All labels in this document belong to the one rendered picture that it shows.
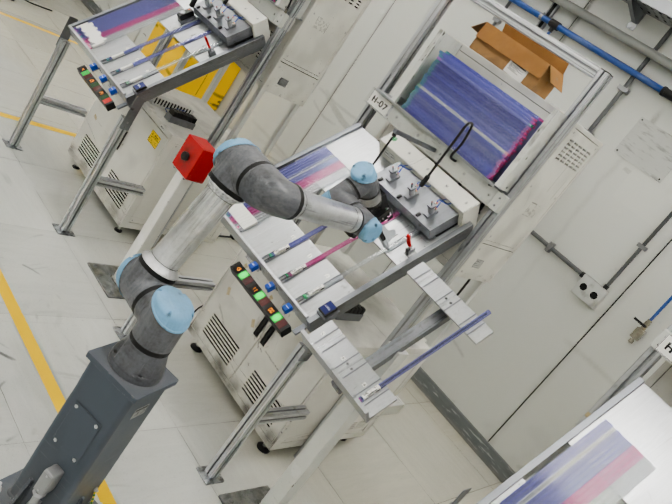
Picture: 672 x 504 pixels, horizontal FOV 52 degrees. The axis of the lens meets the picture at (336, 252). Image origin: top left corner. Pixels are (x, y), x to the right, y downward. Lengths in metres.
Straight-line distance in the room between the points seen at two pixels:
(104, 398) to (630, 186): 2.90
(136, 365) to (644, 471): 1.41
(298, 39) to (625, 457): 2.39
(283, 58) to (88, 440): 2.20
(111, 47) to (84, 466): 2.16
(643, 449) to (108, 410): 1.48
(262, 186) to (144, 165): 1.91
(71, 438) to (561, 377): 2.68
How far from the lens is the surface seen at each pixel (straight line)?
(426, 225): 2.46
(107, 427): 1.93
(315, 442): 2.41
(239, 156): 1.76
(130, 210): 3.62
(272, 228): 2.55
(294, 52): 3.58
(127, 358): 1.85
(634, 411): 2.28
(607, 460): 2.17
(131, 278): 1.88
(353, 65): 5.00
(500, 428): 4.11
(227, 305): 2.99
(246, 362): 2.90
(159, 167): 3.53
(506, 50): 3.03
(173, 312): 1.77
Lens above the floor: 1.64
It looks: 18 degrees down
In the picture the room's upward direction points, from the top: 36 degrees clockwise
